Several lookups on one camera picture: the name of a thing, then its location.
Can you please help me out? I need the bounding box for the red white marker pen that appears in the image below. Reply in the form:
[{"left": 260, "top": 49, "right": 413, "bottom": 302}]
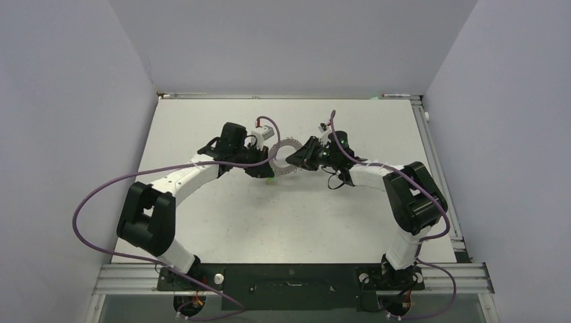
[{"left": 381, "top": 94, "right": 412, "bottom": 99}]

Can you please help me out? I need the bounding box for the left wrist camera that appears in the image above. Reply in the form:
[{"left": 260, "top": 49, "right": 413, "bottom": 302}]
[{"left": 250, "top": 126, "right": 275, "bottom": 149}]

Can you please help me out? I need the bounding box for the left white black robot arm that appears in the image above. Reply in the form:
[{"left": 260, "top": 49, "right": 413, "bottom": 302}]
[{"left": 116, "top": 122, "right": 279, "bottom": 291}]

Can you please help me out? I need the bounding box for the round metal keyring disc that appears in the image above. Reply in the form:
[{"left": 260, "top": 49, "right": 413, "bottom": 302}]
[{"left": 269, "top": 137, "right": 302, "bottom": 177}]

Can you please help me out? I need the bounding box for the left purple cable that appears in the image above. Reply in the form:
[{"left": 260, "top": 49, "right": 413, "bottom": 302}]
[{"left": 72, "top": 116, "right": 282, "bottom": 322}]

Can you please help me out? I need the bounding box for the aluminium front rail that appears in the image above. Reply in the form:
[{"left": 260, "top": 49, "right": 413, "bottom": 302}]
[{"left": 92, "top": 263, "right": 494, "bottom": 295}]

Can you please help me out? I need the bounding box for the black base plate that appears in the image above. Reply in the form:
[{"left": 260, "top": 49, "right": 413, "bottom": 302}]
[{"left": 157, "top": 262, "right": 426, "bottom": 312}]

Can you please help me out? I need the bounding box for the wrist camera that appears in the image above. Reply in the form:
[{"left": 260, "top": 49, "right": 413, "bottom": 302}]
[
  {"left": 250, "top": 126, "right": 275, "bottom": 149},
  {"left": 318, "top": 122, "right": 331, "bottom": 134}
]

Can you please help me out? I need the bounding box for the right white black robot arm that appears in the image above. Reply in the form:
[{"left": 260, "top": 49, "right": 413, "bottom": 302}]
[{"left": 285, "top": 131, "right": 448, "bottom": 290}]

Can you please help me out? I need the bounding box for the aluminium back rail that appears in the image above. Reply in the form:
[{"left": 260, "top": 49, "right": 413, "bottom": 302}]
[{"left": 157, "top": 93, "right": 422, "bottom": 101}]

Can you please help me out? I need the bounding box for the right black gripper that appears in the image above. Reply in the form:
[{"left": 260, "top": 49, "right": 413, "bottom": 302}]
[{"left": 287, "top": 135, "right": 339, "bottom": 171}]

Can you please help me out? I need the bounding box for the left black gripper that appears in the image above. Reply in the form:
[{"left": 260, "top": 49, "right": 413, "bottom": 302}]
[{"left": 232, "top": 142, "right": 273, "bottom": 178}]

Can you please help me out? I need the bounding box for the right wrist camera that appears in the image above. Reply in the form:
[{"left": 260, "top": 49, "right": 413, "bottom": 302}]
[{"left": 318, "top": 122, "right": 331, "bottom": 134}]

